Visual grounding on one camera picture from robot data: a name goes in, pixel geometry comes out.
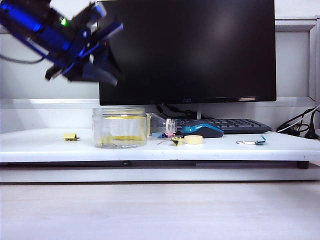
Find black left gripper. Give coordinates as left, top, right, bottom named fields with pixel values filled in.
left=44, top=16, right=125, bottom=88

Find yellow binder clip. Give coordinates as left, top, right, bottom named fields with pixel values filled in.
left=98, top=133, right=114, bottom=148
left=157, top=136, right=185, bottom=147
left=62, top=133, right=81, bottom=142

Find clear plastic jar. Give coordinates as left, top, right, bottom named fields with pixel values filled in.
left=92, top=107, right=152, bottom=150

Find clear bottle with yellow label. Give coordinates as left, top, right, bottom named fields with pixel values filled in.
left=146, top=112, right=181, bottom=138

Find black computer monitor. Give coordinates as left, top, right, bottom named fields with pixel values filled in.
left=96, top=0, right=277, bottom=107

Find white raised desk board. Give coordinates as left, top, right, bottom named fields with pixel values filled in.
left=0, top=128, right=320, bottom=163

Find blue and black mouse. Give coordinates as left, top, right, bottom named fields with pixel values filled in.
left=180, top=123, right=225, bottom=139

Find black computer keyboard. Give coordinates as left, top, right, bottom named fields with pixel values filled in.
left=176, top=118, right=273, bottom=135

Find teal binder clip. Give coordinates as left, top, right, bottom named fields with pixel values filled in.
left=236, top=135, right=267, bottom=146

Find black power plug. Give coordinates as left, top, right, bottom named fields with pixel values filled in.
left=304, top=109, right=320, bottom=140

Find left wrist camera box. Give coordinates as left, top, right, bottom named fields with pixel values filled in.
left=72, top=2, right=107, bottom=28

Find black monitor cables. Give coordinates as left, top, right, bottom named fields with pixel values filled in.
left=156, top=104, right=198, bottom=120

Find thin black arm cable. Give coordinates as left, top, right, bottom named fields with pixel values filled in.
left=0, top=53, right=47, bottom=65

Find white cable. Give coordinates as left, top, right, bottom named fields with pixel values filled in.
left=277, top=109, right=320, bottom=133

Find aluminium partition frame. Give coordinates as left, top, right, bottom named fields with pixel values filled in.
left=0, top=16, right=320, bottom=111

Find black power cables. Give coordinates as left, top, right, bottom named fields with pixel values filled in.
left=276, top=106, right=320, bottom=137

